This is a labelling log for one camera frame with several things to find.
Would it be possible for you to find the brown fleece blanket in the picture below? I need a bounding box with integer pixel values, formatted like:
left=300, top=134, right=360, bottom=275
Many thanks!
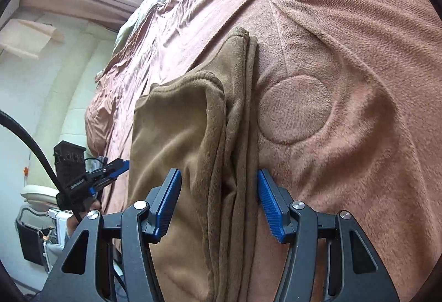
left=85, top=0, right=442, bottom=302

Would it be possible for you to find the black bag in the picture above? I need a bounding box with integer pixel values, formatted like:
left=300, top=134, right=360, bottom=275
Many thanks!
left=15, top=216, right=47, bottom=266

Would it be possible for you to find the person's left hand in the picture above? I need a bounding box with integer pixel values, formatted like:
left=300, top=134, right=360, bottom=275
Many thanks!
left=65, top=200, right=102, bottom=240

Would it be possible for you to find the beige hanging cloth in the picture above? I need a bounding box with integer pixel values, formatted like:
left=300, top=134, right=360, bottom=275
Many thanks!
left=0, top=18, right=64, bottom=61

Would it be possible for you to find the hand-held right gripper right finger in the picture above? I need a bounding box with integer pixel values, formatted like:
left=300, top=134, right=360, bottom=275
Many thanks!
left=256, top=169, right=401, bottom=302

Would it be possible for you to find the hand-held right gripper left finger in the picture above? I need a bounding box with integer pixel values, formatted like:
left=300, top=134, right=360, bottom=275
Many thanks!
left=41, top=168, right=183, bottom=302

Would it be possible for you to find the cream chair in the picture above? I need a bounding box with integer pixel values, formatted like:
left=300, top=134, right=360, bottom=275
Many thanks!
left=20, top=183, right=64, bottom=211

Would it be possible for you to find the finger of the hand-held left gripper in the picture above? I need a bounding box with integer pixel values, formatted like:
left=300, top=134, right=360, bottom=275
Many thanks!
left=85, top=157, right=131, bottom=182
left=88, top=176, right=120, bottom=197

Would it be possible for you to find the brown printed t-shirt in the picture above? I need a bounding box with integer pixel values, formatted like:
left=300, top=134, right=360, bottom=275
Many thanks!
left=119, top=26, right=263, bottom=302

